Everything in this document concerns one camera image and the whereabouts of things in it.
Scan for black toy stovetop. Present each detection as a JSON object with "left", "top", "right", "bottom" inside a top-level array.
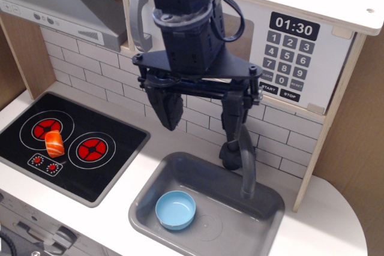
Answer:
[{"left": 1, "top": 92, "right": 150, "bottom": 207}]

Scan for white toy microwave door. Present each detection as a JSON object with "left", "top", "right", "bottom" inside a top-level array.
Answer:
[{"left": 129, "top": 0, "right": 352, "bottom": 114}]

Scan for light blue bowl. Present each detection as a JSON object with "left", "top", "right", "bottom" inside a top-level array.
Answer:
[{"left": 155, "top": 191, "right": 196, "bottom": 230}]

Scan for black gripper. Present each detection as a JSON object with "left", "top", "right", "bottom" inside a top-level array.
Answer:
[{"left": 133, "top": 0, "right": 262, "bottom": 143}]

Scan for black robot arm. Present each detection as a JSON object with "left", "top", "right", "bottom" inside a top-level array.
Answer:
[{"left": 133, "top": 0, "right": 262, "bottom": 143}]

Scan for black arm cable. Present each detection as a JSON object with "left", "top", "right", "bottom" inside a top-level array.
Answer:
[{"left": 211, "top": 0, "right": 246, "bottom": 43}]

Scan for orange salmon sushi toy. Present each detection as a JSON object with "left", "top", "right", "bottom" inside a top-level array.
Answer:
[{"left": 44, "top": 130, "right": 65, "bottom": 158}]

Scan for grey range hood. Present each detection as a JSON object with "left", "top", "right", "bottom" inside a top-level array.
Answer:
[{"left": 1, "top": 0, "right": 127, "bottom": 52}]

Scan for dark grey faucet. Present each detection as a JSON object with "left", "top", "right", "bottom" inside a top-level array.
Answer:
[{"left": 219, "top": 124, "right": 256, "bottom": 200}]

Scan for grey toy sink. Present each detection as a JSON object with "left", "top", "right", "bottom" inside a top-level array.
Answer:
[{"left": 128, "top": 152, "right": 285, "bottom": 255}]

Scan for grey oven front panel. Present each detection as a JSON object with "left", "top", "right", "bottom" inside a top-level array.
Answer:
[{"left": 1, "top": 191, "right": 118, "bottom": 255}]

